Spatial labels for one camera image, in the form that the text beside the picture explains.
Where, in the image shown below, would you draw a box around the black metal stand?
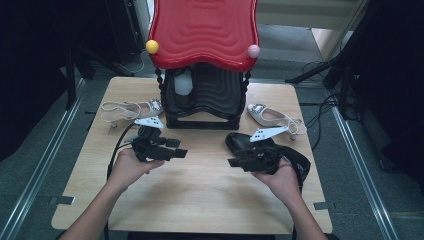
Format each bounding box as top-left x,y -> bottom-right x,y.
63,46 -> 81,112

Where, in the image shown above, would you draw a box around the black floor cables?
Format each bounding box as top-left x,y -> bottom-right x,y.
299,59 -> 346,152

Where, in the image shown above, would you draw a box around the black tripod stand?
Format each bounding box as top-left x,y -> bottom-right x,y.
284,0 -> 371,118

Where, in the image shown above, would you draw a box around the dark cloth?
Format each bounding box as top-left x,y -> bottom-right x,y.
125,231 -> 341,240

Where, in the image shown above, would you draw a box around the yellow ball knob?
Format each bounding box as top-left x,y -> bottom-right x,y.
145,39 -> 160,55

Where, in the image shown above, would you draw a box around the red and black shoe rack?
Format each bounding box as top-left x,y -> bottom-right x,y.
146,0 -> 261,131

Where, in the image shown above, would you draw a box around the black leather shoe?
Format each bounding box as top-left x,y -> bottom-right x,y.
172,67 -> 195,98
225,131 -> 312,188

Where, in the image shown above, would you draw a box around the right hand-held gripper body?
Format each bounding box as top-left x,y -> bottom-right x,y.
245,125 -> 290,176

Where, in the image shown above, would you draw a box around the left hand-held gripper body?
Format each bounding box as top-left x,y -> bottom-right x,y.
130,116 -> 168,163

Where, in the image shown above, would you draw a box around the white floor cable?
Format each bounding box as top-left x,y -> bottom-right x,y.
119,49 -> 148,76

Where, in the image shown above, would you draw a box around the hand-held gripper cable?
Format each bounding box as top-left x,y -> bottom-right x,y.
289,164 -> 306,240
103,122 -> 137,240

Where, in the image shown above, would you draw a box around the left hand-held gripper cable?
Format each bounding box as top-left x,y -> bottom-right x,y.
103,122 -> 137,240

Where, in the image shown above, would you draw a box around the white slingback heel shoe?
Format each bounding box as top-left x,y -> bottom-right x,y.
99,98 -> 165,130
246,102 -> 308,141

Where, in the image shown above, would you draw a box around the person's right hand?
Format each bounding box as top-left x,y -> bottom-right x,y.
251,156 -> 303,205

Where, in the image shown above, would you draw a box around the pink ball knob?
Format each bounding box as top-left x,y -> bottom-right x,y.
247,44 -> 261,59

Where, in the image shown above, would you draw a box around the metal floor rail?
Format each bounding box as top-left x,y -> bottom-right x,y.
331,105 -> 401,240
0,79 -> 88,240

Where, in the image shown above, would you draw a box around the right hand-held gripper cable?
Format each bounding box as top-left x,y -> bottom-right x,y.
289,164 -> 306,240

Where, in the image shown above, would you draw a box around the person's left hand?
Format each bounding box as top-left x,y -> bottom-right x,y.
110,147 -> 166,195

